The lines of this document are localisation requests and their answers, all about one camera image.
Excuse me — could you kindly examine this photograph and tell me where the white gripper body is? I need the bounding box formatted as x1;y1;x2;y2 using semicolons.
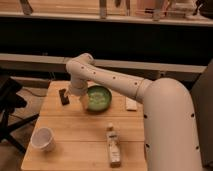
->
68;78;88;96

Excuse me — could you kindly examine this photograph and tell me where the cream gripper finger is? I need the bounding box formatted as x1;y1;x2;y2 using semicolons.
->
79;95;89;110
64;88;72;98

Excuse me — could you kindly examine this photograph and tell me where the dark brown eraser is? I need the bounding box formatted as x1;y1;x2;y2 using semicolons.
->
59;89;69;105

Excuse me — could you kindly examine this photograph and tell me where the robot base cabinet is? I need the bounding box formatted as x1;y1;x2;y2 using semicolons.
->
191;59;213;170

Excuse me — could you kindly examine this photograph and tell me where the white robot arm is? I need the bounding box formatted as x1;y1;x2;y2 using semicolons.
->
66;53;203;171

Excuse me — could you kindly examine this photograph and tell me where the white sponge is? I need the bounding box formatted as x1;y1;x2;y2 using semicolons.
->
125;97;137;111

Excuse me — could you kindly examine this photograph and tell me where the green bowl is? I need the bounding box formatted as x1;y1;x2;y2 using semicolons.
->
87;85;112;112

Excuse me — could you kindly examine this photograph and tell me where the white paper cup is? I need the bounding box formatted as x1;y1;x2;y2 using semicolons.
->
30;127;55;152

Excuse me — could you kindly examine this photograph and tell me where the white glue bottle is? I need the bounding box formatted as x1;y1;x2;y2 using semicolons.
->
106;123;121;168

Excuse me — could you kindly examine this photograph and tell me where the black chair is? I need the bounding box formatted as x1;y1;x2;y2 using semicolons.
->
0;70;39;153

